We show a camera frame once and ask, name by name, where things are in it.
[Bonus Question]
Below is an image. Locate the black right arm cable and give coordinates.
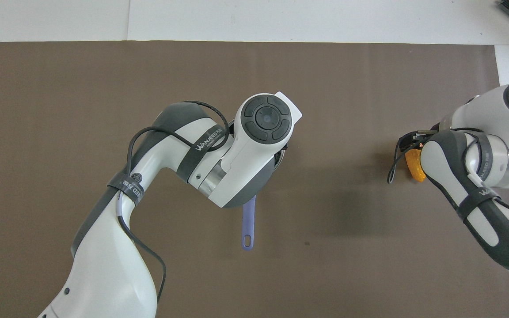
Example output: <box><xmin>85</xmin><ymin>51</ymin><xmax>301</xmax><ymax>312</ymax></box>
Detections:
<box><xmin>387</xmin><ymin>128</ymin><xmax>441</xmax><ymax>184</ymax></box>

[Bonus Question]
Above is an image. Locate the yellow toy corn cob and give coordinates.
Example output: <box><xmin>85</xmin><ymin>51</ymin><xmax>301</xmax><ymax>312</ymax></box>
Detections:
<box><xmin>405</xmin><ymin>148</ymin><xmax>427</xmax><ymax>183</ymax></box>

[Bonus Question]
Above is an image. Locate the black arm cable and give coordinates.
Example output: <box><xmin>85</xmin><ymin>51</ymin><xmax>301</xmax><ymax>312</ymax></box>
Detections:
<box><xmin>387</xmin><ymin>128</ymin><xmax>441</xmax><ymax>184</ymax></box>
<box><xmin>117</xmin><ymin>101</ymin><xmax>230</xmax><ymax>305</ymax></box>

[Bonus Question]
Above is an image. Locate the brown table mat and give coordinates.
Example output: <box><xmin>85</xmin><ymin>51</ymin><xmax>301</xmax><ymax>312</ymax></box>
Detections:
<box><xmin>0</xmin><ymin>41</ymin><xmax>509</xmax><ymax>318</ymax></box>

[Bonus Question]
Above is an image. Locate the dark saucepan with purple handle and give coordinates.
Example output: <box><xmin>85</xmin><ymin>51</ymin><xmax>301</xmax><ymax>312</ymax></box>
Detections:
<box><xmin>241</xmin><ymin>148</ymin><xmax>288</xmax><ymax>251</ymax></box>

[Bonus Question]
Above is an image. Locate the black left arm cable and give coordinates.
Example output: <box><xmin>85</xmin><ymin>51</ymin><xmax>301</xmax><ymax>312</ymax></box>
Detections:
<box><xmin>117</xmin><ymin>101</ymin><xmax>230</xmax><ymax>305</ymax></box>

